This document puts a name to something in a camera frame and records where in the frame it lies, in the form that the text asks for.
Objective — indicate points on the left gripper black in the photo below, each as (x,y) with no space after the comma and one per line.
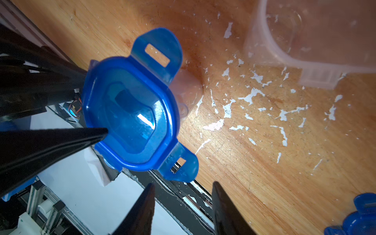
(33,78)

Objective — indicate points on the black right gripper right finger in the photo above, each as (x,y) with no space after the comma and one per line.
(226,217)

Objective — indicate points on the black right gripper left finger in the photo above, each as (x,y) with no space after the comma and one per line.
(139,219)

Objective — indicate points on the blue lid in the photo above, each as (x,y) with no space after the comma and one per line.
(131,98)
(361,222)

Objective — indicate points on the clear plastic container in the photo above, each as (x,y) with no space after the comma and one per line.
(187,90)
(322,38)

